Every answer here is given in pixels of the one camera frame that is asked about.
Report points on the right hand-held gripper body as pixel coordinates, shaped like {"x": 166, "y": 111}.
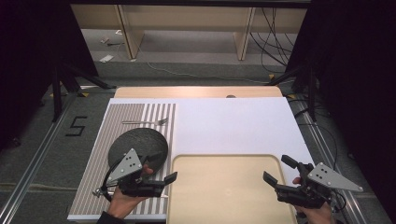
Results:
{"x": 327, "y": 180}

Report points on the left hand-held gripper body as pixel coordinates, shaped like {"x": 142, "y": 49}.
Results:
{"x": 127, "y": 165}

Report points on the dark grey round plate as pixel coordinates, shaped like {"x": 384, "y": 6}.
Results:
{"x": 137, "y": 143}

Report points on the person's right hand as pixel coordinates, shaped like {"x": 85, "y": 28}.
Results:
{"x": 316, "y": 215}

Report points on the person's left hand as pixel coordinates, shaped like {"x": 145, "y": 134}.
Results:
{"x": 124, "y": 203}

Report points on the grey striped placemat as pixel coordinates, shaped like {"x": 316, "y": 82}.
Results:
{"x": 93, "y": 174}

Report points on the silver fork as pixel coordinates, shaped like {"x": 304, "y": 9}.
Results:
{"x": 146, "y": 122}

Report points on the beige tray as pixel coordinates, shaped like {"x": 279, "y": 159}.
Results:
{"x": 224, "y": 193}

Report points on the yellow tape piece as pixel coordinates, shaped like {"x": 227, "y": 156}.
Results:
{"x": 83, "y": 94}
{"x": 291, "y": 96}
{"x": 271, "y": 76}

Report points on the white board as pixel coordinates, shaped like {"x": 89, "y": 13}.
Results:
{"x": 233, "y": 124}

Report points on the black metal stand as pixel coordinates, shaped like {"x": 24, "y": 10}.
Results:
{"x": 312, "y": 93}
{"x": 57, "y": 93}

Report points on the wooden table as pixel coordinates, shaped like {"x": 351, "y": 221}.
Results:
{"x": 186, "y": 92}

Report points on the black curtain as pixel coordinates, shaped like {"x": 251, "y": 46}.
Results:
{"x": 37, "y": 62}
{"x": 358, "y": 77}

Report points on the white paper sheet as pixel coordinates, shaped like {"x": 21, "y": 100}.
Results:
{"x": 106, "y": 58}

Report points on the light wooden bench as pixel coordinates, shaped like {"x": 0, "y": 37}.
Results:
{"x": 186, "y": 18}

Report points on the metal floor rail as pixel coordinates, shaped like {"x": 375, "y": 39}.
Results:
{"x": 34, "y": 161}
{"x": 323, "y": 140}

